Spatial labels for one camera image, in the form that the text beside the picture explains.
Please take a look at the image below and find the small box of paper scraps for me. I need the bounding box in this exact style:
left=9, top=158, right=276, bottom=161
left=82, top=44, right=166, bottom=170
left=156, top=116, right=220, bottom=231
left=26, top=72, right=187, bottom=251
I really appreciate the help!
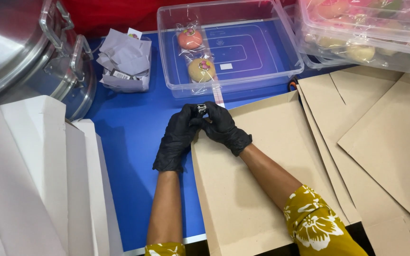
left=96, top=28, right=152, bottom=93

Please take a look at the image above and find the person's left hand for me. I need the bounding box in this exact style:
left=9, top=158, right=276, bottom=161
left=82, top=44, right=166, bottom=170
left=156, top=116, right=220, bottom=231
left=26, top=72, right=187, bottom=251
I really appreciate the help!
left=152, top=103, right=204, bottom=173

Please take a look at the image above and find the brown cardboard sheet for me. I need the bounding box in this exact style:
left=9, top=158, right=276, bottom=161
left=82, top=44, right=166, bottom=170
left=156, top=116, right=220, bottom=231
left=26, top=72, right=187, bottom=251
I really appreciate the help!
left=191, top=90, right=351, bottom=256

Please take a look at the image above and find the wrapped yellow round cake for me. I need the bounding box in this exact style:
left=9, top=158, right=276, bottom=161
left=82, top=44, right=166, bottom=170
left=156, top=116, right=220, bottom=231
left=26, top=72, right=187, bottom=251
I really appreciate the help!
left=187, top=58, right=216, bottom=83

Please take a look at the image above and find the pile of brown cardboard sheets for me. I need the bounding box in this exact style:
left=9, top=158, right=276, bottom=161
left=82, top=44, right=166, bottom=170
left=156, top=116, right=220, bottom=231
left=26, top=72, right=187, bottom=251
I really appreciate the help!
left=296, top=66, right=410, bottom=256

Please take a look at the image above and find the clear plastic storage box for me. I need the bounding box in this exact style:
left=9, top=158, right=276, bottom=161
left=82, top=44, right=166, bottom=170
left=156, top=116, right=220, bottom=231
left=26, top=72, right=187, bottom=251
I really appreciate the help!
left=157, top=0, right=304, bottom=99

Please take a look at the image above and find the large aluminium steamer pot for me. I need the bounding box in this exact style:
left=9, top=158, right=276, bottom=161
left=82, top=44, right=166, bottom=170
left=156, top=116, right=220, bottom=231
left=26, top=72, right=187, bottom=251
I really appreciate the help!
left=0, top=0, right=97, bottom=121

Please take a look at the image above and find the wrapped pink round cake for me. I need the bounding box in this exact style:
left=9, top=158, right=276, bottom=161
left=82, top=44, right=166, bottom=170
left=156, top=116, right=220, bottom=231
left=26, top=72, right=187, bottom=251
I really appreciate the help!
left=177, top=28, right=204, bottom=50

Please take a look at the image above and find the person's right hand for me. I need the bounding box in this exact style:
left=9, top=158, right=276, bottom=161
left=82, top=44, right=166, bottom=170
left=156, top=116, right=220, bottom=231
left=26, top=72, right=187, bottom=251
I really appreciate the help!
left=190, top=101, right=253, bottom=157

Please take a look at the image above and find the yellow floral sleeve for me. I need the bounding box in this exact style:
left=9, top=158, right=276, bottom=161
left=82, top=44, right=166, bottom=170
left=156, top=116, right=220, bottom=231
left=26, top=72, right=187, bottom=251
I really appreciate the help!
left=144, top=242, right=186, bottom=256
left=283, top=184, right=368, bottom=256

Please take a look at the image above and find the yellow floral left sleeve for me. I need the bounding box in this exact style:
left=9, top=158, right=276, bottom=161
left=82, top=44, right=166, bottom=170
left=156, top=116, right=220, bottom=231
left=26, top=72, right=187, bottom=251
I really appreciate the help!
left=144, top=242, right=186, bottom=256

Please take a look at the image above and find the yellow floral right sleeve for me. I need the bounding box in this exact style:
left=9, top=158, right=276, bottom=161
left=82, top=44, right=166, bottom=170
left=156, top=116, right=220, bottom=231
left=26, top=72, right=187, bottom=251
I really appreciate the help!
left=283, top=184, right=368, bottom=256

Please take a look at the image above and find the stack of white folded boxes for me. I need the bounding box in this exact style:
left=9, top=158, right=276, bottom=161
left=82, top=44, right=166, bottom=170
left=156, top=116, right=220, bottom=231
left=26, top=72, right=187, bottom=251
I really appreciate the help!
left=0, top=83, right=124, bottom=256

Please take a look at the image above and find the clear box of wrapped cakes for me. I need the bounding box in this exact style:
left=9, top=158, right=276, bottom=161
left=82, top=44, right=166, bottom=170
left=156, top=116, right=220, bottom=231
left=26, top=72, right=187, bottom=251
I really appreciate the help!
left=283, top=0, right=410, bottom=76

